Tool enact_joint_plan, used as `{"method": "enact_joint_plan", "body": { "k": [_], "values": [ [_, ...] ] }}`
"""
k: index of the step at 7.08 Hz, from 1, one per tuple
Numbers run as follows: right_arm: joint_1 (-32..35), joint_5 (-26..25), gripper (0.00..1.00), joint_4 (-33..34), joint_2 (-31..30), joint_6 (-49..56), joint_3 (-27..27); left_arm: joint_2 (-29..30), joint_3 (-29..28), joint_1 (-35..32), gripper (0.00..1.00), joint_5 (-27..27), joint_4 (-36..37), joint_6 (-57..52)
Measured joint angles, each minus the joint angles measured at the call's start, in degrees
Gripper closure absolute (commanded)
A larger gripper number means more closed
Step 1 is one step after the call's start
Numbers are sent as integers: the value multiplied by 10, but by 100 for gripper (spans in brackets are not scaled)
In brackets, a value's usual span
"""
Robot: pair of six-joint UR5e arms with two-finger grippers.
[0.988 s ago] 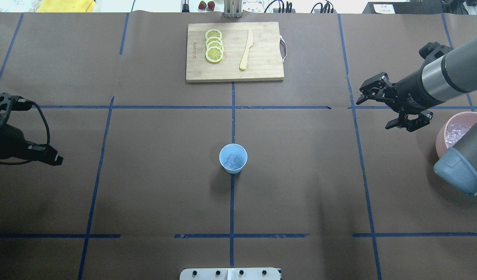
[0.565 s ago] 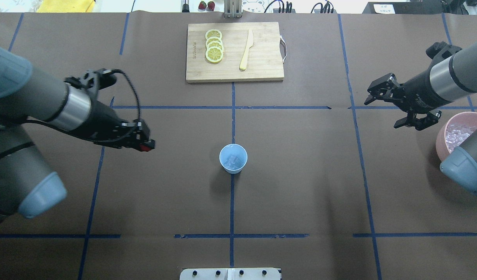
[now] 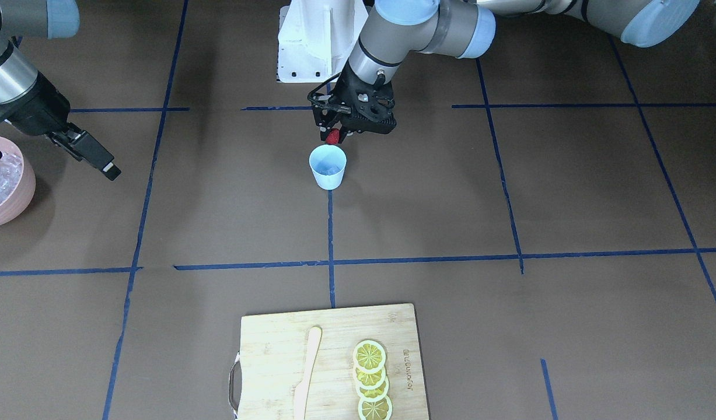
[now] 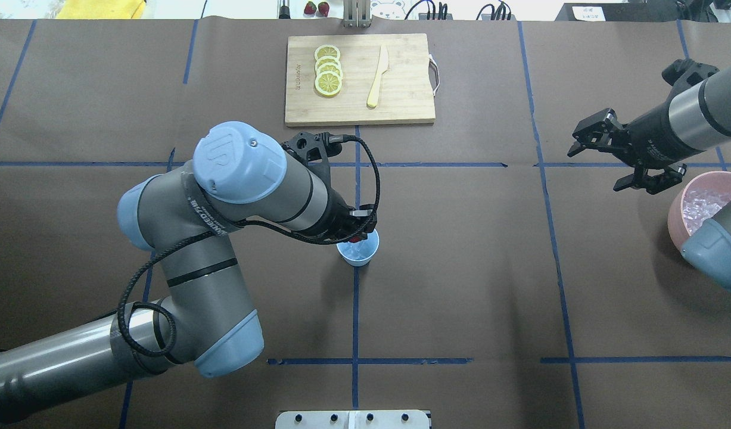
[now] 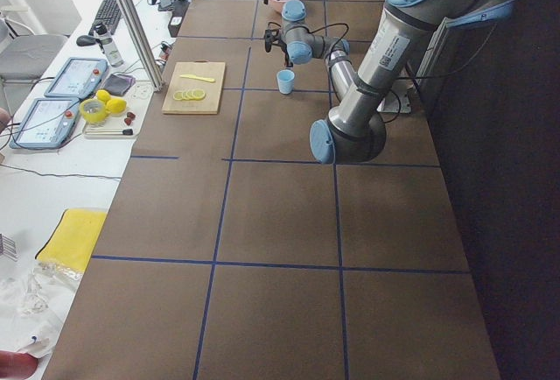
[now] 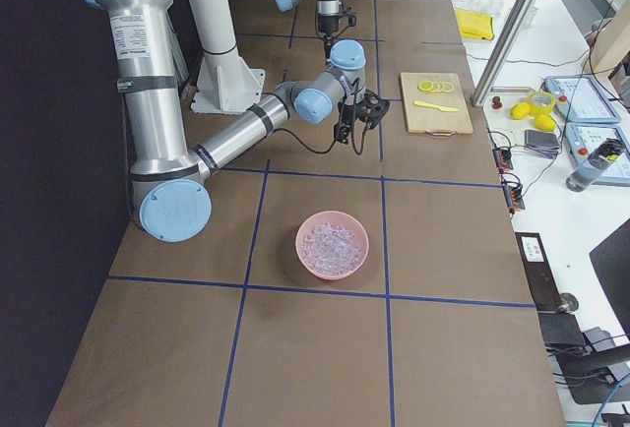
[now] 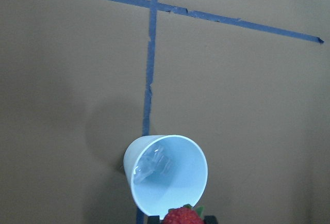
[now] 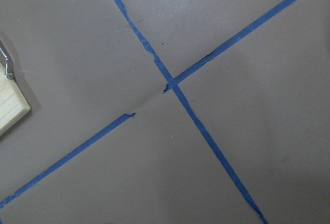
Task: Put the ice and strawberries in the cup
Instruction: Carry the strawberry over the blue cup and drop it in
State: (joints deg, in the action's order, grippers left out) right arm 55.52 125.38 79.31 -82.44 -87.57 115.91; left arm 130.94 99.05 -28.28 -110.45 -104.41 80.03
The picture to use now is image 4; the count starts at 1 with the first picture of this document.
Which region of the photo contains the yellow plastic knife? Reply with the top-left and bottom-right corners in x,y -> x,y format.
367,45 -> 389,109

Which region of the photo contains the yellow cloth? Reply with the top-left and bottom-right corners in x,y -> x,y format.
57,1 -> 147,20

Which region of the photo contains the lemon slice top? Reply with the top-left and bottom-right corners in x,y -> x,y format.
314,44 -> 341,60

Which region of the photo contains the white bear coaster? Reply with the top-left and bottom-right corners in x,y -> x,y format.
370,0 -> 407,20

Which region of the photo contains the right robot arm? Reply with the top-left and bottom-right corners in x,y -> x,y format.
568,59 -> 731,293

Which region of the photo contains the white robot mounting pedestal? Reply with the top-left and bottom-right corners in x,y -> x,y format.
275,409 -> 433,428

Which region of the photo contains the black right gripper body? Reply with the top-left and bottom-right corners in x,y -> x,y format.
616,105 -> 691,176

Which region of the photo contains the wooden cutting board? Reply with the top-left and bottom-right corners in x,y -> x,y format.
285,33 -> 436,127

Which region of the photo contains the clear ice cube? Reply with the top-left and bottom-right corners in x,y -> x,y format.
343,241 -> 372,262

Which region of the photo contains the light blue cup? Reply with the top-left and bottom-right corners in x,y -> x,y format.
336,230 -> 381,267

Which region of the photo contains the lemon slice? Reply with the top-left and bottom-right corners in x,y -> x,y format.
316,64 -> 343,79
315,73 -> 343,98
315,56 -> 341,70
314,44 -> 341,60

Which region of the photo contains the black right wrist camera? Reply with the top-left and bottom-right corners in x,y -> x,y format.
660,58 -> 720,91

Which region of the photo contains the pile of clear ice cubes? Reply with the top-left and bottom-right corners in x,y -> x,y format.
681,188 -> 731,235

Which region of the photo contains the aluminium frame post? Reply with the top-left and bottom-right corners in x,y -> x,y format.
343,0 -> 372,28

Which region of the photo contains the white plastic bag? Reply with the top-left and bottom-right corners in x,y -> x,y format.
0,0 -> 65,19

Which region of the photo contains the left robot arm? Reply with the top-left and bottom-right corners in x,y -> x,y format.
0,120 -> 379,424

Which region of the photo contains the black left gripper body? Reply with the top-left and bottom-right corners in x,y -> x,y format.
323,191 -> 366,241

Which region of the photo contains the pink bowl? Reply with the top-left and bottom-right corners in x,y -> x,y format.
667,171 -> 731,251

